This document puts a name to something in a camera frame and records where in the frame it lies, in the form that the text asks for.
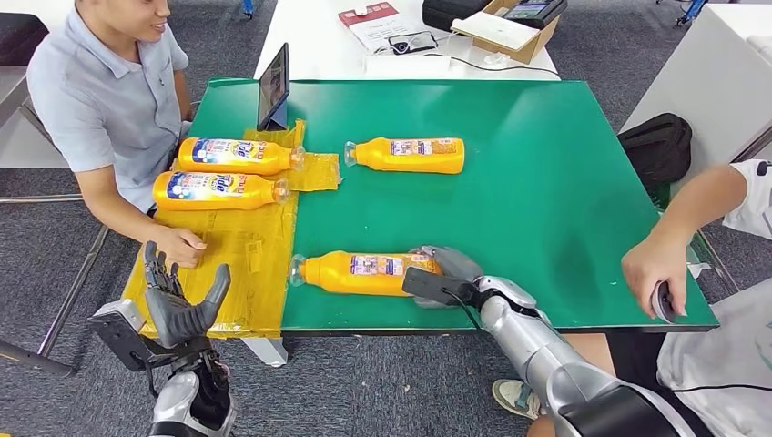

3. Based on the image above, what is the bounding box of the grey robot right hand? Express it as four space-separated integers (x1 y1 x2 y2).
410 245 485 310

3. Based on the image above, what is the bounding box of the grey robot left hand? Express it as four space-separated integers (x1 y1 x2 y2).
143 240 233 350

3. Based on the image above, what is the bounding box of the orange detergent bottle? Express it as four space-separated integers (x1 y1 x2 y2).
289 249 444 298
177 137 307 177
343 137 466 176
151 170 290 212

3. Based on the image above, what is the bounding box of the white black handheld controller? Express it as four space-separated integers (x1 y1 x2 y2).
650 279 678 325

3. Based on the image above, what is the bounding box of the yellow taped cardboard mat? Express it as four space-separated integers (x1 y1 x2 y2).
107 119 342 340

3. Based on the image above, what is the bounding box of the white table foot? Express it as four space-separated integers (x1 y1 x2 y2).
242 336 290 368

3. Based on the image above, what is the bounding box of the dark metal bar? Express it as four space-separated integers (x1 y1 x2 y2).
0 337 76 378

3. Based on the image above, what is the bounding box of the black backpack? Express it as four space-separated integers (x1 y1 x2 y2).
617 113 694 193

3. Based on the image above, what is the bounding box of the person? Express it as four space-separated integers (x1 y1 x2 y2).
491 159 772 437
26 0 208 269

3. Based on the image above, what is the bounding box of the white box lid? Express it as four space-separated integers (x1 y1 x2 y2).
450 10 543 53

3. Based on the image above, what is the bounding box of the brown cardboard box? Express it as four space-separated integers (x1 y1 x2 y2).
471 0 564 66

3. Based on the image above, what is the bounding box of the clear plastic bag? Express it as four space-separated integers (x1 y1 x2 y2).
684 231 719 279

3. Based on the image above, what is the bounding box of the white printed paper sheet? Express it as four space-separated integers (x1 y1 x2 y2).
348 13 435 56

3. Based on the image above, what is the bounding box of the black carrying case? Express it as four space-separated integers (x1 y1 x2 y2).
421 0 488 33

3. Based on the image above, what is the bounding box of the tablet with blue stand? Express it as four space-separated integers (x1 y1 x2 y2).
256 42 291 132

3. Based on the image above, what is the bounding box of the black screen device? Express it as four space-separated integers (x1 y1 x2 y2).
502 0 569 29

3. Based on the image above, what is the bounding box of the red booklet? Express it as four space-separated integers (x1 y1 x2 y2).
337 1 401 27

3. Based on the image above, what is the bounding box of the white side table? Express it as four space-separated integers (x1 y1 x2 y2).
619 5 772 167

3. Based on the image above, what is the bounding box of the black chair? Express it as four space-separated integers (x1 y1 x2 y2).
0 12 49 67

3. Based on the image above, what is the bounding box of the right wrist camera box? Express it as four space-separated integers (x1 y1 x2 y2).
401 267 481 309

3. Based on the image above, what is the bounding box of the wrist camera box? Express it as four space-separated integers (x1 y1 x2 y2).
401 267 481 309
86 300 212 373

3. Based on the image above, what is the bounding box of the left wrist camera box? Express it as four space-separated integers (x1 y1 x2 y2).
86 300 212 373

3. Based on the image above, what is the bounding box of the metal chair frame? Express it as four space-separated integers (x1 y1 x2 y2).
0 99 113 357

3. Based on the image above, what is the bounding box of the black cable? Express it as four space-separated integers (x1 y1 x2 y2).
420 53 562 79

